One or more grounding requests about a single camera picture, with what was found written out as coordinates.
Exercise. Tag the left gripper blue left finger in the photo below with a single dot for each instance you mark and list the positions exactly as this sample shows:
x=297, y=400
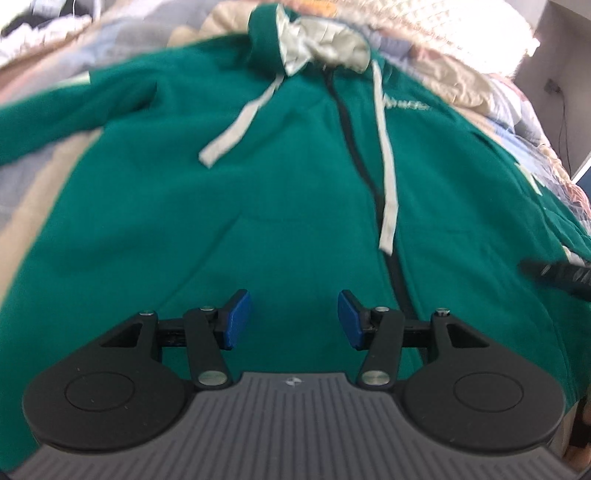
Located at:
x=208, y=332

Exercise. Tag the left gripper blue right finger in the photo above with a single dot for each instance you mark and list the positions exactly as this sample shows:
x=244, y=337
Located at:
x=379, y=332

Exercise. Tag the green zip hoodie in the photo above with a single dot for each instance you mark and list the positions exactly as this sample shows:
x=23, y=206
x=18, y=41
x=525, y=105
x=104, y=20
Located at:
x=292, y=161

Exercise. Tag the pile of clothes on nightstand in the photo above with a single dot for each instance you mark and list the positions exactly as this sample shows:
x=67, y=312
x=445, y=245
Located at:
x=43, y=23

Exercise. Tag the patchwork quilt bedspread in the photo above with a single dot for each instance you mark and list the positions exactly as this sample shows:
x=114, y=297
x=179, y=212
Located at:
x=461, y=78

